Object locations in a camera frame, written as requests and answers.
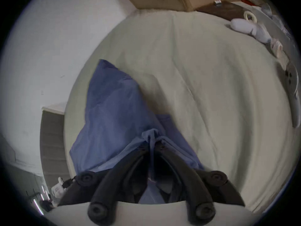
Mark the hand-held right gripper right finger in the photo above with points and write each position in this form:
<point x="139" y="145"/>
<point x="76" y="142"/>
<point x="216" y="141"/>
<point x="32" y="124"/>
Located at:
<point x="181" y="171"/>

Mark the bed with beige sheet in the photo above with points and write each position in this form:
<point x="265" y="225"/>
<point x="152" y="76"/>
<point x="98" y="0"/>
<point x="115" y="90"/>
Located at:
<point x="211" y="90"/>

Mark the blue shirt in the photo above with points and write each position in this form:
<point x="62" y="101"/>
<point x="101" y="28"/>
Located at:
<point x="112" y="116"/>

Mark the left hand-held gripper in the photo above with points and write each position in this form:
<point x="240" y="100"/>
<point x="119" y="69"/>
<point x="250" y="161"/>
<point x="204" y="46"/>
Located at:
<point x="57" y="189"/>

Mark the small white device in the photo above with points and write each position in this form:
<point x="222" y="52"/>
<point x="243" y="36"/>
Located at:
<point x="277" y="47"/>

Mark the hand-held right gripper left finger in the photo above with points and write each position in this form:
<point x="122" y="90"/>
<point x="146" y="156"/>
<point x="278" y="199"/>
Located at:
<point x="122" y="171"/>

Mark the dark brown wooden board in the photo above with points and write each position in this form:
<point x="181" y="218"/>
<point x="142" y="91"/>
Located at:
<point x="223" y="10"/>

